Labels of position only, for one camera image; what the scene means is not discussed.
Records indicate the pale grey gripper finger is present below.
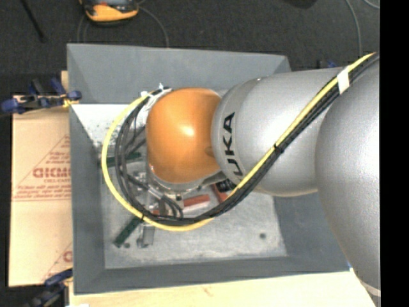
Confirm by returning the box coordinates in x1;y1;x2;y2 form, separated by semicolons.
137;223;157;249

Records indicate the dark green flat block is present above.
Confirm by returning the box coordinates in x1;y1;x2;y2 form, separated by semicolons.
112;216;144;249
104;151;143;169

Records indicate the grey metal bin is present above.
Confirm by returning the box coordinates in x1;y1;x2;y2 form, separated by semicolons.
66;43;351;294

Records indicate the brown cardboard board, red print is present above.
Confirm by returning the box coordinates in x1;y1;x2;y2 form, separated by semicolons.
7;106;74;288

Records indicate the black cylinder on white bracket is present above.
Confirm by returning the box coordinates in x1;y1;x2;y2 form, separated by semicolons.
217;178;233;194

